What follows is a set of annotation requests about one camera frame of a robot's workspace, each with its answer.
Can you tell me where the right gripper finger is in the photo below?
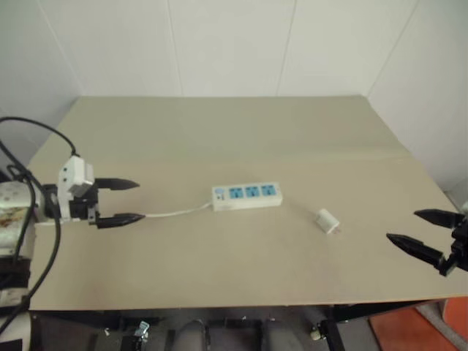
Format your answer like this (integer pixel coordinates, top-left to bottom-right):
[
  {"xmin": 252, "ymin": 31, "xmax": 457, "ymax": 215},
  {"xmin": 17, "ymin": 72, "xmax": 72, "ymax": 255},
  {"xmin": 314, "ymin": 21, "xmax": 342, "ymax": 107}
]
[
  {"xmin": 385, "ymin": 233, "xmax": 454, "ymax": 271},
  {"xmin": 413, "ymin": 208, "xmax": 462, "ymax": 230}
]

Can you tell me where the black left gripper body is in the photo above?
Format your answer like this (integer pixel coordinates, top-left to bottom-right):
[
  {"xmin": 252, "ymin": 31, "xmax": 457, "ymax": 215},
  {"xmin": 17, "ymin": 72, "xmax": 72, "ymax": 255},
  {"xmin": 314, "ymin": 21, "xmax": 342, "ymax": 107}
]
[{"xmin": 69, "ymin": 185, "xmax": 101, "ymax": 224}]

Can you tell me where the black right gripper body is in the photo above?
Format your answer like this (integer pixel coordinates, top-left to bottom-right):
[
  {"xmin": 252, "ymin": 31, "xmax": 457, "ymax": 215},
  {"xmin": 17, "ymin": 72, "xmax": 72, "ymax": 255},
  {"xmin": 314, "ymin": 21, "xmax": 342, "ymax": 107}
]
[{"xmin": 440, "ymin": 214, "xmax": 468, "ymax": 278}]

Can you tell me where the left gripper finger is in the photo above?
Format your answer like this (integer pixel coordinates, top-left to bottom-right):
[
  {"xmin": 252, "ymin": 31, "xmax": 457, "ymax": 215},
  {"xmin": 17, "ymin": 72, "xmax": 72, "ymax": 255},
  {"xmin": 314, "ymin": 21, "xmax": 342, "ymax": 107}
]
[
  {"xmin": 94, "ymin": 177, "xmax": 141, "ymax": 192},
  {"xmin": 95, "ymin": 213, "xmax": 147, "ymax": 230}
]

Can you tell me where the white plug adapter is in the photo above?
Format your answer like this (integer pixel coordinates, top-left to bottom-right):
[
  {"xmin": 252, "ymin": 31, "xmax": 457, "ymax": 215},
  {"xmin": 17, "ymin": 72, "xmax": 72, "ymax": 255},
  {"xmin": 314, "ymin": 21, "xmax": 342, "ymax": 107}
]
[{"xmin": 313, "ymin": 208, "xmax": 344, "ymax": 236}]

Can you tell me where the white blue power strip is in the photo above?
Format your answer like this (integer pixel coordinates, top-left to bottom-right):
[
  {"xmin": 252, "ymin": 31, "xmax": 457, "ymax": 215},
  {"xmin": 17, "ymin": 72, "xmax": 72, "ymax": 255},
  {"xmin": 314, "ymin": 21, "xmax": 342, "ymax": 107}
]
[{"xmin": 211, "ymin": 184, "xmax": 284, "ymax": 212}]

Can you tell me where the dark grey rounded shape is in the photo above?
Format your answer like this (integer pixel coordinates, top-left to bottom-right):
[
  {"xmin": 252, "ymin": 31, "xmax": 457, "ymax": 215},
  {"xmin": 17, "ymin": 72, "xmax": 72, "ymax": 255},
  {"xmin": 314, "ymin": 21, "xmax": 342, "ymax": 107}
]
[{"xmin": 174, "ymin": 317, "xmax": 206, "ymax": 351}]

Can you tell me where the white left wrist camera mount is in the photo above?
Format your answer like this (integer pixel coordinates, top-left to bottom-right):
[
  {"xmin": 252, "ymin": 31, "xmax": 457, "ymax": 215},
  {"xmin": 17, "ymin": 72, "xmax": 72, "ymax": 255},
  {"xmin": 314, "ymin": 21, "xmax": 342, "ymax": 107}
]
[{"xmin": 57, "ymin": 156, "xmax": 97, "ymax": 224}]

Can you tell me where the white cable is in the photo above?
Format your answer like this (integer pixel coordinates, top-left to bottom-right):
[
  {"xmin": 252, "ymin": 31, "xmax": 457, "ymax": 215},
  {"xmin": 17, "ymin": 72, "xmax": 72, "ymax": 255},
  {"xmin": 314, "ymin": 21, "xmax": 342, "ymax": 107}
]
[{"xmin": 143, "ymin": 202, "xmax": 214, "ymax": 221}]

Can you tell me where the black table frame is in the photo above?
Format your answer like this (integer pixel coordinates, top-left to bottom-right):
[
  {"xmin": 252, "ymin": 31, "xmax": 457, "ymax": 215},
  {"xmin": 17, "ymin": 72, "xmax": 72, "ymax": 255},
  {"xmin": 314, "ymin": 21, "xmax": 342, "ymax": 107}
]
[{"xmin": 31, "ymin": 298, "xmax": 449, "ymax": 351}]

